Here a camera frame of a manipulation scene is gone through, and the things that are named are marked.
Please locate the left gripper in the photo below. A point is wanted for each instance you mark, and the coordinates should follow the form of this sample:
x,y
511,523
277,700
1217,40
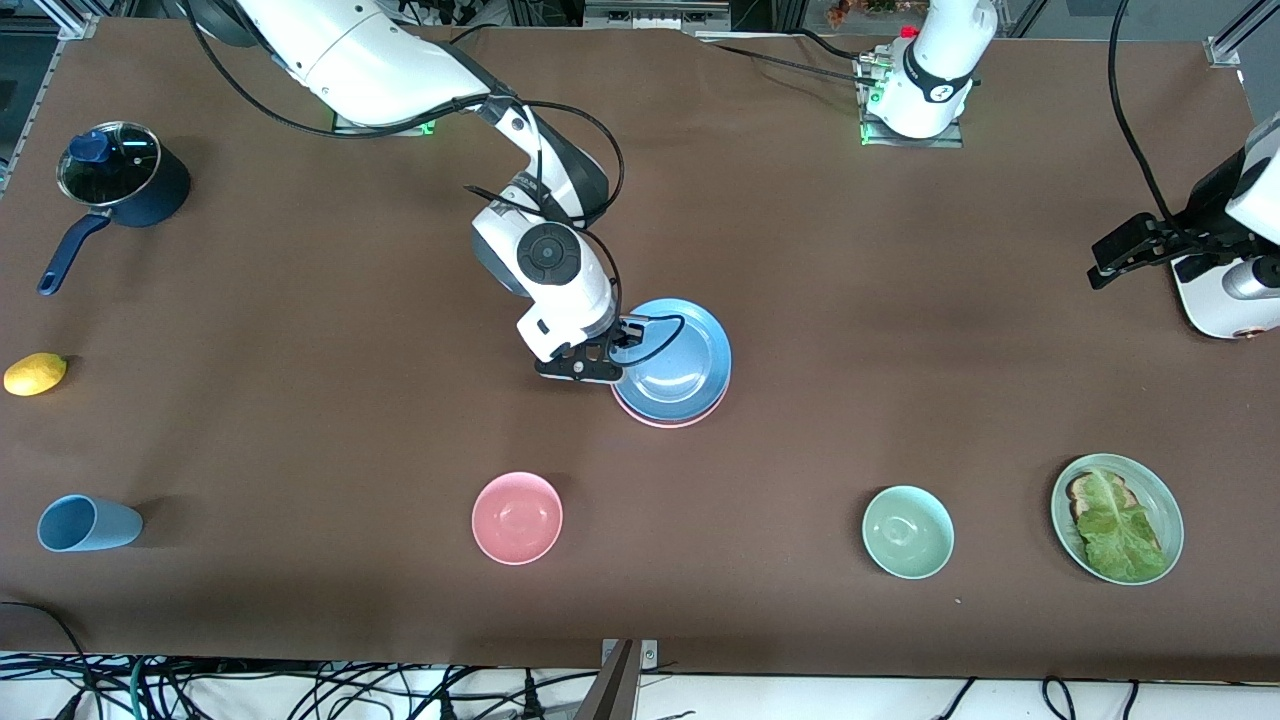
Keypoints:
x,y
1192,236

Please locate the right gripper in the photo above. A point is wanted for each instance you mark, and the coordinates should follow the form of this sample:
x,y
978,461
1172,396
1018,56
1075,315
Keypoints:
x,y
622,336

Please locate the blue plate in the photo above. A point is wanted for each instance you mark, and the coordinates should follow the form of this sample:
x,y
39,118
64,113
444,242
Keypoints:
x,y
690,360

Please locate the pink plate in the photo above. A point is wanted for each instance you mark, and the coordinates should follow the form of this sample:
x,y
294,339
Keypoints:
x,y
670,425

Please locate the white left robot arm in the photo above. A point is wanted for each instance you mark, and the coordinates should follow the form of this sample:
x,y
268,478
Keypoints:
x,y
935,70

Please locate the white appliance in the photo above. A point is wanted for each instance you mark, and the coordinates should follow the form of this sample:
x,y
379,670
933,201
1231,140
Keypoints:
x,y
1215,310

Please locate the pink bowl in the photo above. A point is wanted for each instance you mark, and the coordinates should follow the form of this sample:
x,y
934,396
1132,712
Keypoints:
x,y
517,518

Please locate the green plate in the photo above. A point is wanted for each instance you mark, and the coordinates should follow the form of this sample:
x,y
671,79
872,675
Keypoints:
x,y
1162,500

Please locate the toasted bread slice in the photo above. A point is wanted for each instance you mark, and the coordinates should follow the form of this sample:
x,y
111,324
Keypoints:
x,y
1078,490

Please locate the green lettuce leaf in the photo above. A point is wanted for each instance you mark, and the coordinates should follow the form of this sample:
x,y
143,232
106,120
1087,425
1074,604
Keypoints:
x,y
1115,530

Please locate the green bowl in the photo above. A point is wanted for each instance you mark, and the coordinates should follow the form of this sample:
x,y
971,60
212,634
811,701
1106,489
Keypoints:
x,y
908,532

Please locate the dark metal pole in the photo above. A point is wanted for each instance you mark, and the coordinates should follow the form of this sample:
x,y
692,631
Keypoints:
x,y
612,690

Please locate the orange dried plant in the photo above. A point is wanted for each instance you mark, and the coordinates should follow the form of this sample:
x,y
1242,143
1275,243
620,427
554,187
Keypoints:
x,y
860,10

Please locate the dark blue saucepan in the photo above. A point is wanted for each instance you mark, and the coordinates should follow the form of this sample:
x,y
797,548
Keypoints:
x,y
160,195

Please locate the glass lid with blue knob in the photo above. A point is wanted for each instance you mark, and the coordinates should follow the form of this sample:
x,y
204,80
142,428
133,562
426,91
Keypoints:
x,y
125,170

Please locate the blue cup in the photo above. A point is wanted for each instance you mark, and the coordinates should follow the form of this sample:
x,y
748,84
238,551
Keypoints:
x,y
90,523

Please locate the yellow lemon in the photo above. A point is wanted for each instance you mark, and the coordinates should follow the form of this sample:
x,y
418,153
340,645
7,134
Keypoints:
x,y
35,374

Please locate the silver aluminium frame profile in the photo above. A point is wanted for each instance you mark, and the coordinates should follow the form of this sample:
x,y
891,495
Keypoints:
x,y
1225,50
75,22

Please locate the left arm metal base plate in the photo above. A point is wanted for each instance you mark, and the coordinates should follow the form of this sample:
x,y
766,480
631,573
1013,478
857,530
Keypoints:
x,y
950,140

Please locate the metal table clamp bracket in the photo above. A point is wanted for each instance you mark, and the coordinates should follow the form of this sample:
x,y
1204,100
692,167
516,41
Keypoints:
x,y
650,655

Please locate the silver metal frame bar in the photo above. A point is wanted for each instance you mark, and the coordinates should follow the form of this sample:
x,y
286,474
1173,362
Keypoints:
x,y
650,18

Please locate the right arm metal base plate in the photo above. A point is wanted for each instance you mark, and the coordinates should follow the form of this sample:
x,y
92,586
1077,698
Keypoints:
x,y
340,127

